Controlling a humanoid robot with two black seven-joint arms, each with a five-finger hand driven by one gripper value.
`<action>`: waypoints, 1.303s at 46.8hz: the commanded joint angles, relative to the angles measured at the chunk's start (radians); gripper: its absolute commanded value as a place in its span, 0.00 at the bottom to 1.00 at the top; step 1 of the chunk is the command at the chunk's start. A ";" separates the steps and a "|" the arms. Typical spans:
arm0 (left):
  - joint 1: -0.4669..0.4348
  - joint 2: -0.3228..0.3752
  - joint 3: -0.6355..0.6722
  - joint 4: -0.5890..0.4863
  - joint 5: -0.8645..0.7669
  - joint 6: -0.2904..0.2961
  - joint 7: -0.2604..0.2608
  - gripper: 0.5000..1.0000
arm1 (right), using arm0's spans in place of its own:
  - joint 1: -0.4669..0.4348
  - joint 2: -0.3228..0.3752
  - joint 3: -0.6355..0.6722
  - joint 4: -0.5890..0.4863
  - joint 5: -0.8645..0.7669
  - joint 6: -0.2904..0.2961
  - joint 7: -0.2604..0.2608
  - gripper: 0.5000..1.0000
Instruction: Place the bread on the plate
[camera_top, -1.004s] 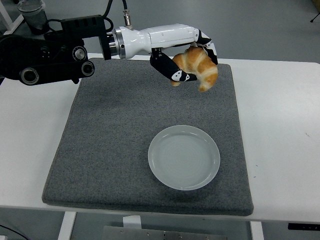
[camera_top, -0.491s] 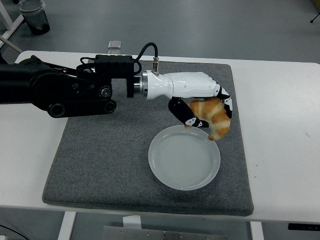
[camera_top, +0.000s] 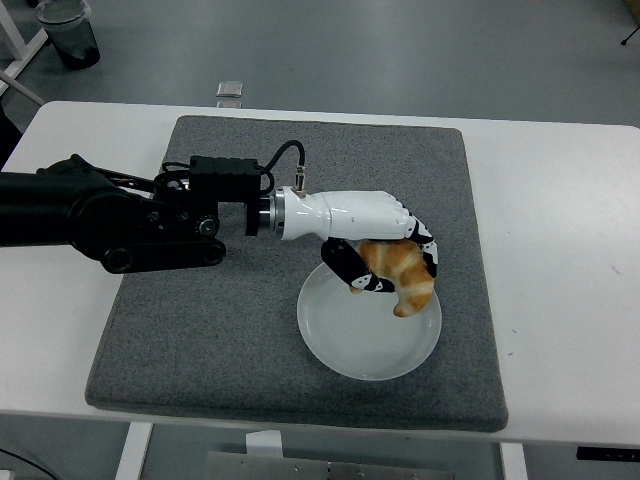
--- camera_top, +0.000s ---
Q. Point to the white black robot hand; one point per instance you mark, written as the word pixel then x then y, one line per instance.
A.
pixel 360 215

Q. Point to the golden croissant bread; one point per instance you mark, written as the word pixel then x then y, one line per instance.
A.
pixel 410 285

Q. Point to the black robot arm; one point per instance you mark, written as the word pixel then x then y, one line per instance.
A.
pixel 50 210

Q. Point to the light grey round plate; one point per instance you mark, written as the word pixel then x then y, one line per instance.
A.
pixel 360 340

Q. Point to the grey square felt mat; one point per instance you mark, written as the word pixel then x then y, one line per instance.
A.
pixel 300 140

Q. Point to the metal floor socket box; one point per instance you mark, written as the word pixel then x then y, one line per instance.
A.
pixel 229 104
pixel 230 89

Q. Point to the white table leg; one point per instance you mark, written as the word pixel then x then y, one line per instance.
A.
pixel 132 452
pixel 514 462

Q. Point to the black tripod leg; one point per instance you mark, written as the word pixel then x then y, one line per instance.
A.
pixel 631 36

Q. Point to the black trash bin with bag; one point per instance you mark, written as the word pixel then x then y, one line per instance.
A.
pixel 70 35

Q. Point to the black table control panel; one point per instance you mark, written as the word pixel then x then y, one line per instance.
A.
pixel 607 453

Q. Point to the white desk frame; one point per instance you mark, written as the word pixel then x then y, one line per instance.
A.
pixel 20 56

